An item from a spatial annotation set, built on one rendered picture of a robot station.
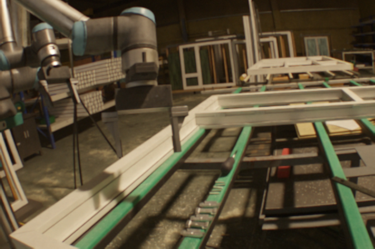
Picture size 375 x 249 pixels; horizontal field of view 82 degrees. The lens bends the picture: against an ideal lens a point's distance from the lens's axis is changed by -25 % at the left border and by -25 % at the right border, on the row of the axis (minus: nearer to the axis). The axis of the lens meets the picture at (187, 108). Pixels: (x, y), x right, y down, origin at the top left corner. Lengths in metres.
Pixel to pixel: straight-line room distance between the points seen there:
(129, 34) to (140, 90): 0.14
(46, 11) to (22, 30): 0.59
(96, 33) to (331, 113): 1.01
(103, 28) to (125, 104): 0.19
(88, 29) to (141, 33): 0.13
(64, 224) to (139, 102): 0.34
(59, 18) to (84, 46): 0.20
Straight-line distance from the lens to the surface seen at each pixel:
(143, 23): 0.67
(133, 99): 0.62
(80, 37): 0.67
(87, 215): 0.68
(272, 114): 1.25
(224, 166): 0.79
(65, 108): 5.64
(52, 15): 0.84
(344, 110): 1.28
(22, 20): 1.44
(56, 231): 0.62
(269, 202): 1.16
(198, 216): 0.62
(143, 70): 0.57
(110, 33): 0.66
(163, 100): 0.63
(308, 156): 0.99
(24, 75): 1.42
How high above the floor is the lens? 1.21
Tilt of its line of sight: 11 degrees down
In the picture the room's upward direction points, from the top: 8 degrees counter-clockwise
